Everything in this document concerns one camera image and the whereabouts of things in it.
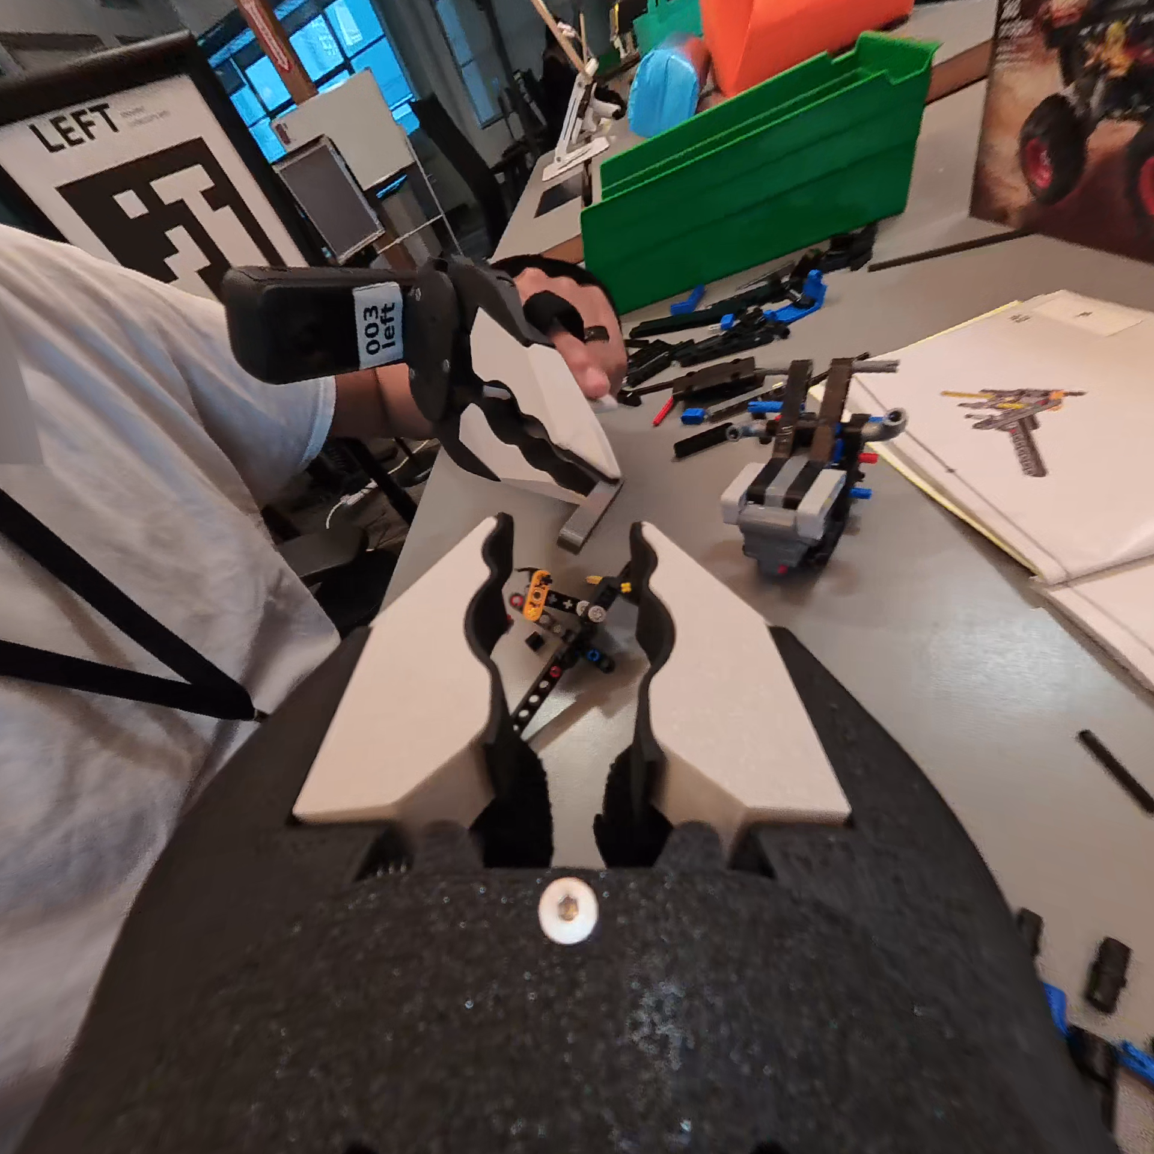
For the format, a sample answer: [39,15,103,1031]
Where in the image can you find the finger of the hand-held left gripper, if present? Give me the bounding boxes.
[467,309,625,486]
[456,399,603,508]

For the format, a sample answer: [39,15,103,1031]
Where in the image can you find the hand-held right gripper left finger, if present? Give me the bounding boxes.
[293,515,521,826]

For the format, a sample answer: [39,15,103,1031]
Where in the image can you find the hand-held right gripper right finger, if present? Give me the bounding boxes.
[629,522,853,827]

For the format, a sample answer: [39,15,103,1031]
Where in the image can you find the dark grey holed lego beam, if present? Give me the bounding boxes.
[557,476,625,554]

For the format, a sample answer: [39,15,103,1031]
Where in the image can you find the black lego assembly orange part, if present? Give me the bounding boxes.
[508,557,653,743]

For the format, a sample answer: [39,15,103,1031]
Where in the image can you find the person's left forearm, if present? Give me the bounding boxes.
[330,366,443,445]

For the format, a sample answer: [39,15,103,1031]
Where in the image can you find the pile of black blue lego pieces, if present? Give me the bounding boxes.
[618,221,881,464]

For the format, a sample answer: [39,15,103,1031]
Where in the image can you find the grey black lego vehicle assembly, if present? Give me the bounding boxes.
[721,357,908,581]

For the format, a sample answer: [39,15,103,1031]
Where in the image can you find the open lego instruction booklet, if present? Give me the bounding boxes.
[807,289,1154,590]

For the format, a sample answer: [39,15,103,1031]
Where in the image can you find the black lego axle rod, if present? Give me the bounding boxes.
[1077,728,1154,815]

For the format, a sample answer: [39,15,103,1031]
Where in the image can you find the person's left hand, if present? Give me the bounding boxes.
[506,256,631,405]

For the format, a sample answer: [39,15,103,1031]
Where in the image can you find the grey framed screen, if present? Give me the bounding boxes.
[271,137,390,265]

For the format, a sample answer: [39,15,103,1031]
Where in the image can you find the white board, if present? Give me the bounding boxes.
[271,69,421,195]

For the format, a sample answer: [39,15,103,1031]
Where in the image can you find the white desk stand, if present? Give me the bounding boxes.
[539,52,625,184]

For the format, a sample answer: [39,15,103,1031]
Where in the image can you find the green plastic bin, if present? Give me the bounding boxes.
[579,32,941,317]

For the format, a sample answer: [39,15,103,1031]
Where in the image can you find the light blue bag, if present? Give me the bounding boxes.
[629,37,714,140]

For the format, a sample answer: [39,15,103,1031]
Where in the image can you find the green bag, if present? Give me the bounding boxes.
[631,0,704,56]

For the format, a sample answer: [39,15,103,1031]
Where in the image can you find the orange plastic bin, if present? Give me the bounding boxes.
[699,0,916,100]

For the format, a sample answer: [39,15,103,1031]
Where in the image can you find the small black and blue pins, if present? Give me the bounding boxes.
[1037,982,1154,1098]

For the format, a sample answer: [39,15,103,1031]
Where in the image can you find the dark toy truck box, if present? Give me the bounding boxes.
[969,0,1154,265]

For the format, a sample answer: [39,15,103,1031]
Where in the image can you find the black shoulder strap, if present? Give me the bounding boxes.
[0,487,269,725]

